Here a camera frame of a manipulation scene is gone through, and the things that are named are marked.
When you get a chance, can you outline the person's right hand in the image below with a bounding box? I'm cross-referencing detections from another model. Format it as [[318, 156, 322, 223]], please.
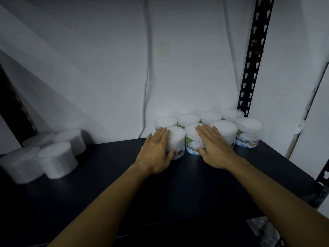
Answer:
[[194, 123, 241, 170]]

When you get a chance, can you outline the black shelf board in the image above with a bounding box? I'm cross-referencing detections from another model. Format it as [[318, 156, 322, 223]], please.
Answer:
[[0, 137, 318, 247]]

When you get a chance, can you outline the white wall cable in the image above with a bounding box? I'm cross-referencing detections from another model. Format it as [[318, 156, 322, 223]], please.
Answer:
[[222, 0, 241, 93], [139, 0, 153, 139]]

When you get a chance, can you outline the white wall conduit pipe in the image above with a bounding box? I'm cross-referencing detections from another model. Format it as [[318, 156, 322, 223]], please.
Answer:
[[284, 61, 329, 159]]

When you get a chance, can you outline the cluster of cotton swab tubs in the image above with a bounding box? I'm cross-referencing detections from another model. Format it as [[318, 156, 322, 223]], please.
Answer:
[[154, 109, 263, 149]]

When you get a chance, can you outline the person's left forearm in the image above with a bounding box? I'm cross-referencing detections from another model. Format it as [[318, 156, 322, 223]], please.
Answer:
[[47, 164, 149, 247]]

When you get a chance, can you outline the person's right forearm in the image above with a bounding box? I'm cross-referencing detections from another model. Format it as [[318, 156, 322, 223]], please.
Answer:
[[227, 156, 329, 247]]

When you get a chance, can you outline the person's left hand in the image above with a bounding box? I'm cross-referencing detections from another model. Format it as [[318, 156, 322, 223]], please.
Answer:
[[134, 127, 178, 176]]

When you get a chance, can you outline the black perforated shelf post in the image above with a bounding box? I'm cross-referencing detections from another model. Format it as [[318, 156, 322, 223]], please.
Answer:
[[0, 64, 38, 146], [237, 0, 275, 117], [308, 159, 329, 209]]

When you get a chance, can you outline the clear cotton swab container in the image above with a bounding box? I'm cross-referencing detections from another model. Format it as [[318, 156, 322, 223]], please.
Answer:
[[22, 132, 56, 148], [164, 126, 186, 160], [52, 129, 87, 157], [185, 123, 206, 156], [37, 142, 78, 180], [0, 146, 44, 185]]

